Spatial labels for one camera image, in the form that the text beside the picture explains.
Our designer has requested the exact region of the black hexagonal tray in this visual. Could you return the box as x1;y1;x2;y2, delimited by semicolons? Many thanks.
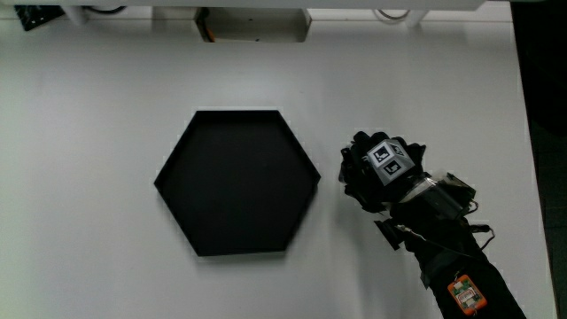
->
153;109;322;258

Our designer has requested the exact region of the grey cable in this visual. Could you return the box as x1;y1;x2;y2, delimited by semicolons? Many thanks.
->
373;8;412;22

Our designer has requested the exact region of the orange cable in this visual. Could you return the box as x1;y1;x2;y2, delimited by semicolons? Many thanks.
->
199;11;217;43

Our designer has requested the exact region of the white overhead frame bar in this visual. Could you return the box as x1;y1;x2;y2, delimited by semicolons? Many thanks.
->
58;0;486;27

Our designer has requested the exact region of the black power strip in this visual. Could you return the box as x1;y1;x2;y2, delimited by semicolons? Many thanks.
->
13;4;66;32

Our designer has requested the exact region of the person's right hand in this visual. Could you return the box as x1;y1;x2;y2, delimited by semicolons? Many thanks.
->
338;130;433;214

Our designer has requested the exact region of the orange sensor module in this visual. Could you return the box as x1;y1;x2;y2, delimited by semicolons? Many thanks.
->
446;273;488;317

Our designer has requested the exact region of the black cable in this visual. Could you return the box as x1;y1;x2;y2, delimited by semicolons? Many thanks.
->
81;4;128;15

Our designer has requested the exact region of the white open bracket box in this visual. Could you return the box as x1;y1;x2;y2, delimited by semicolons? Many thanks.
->
193;7;313;44

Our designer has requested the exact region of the white desk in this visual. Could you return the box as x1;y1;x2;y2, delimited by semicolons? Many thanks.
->
0;7;560;319

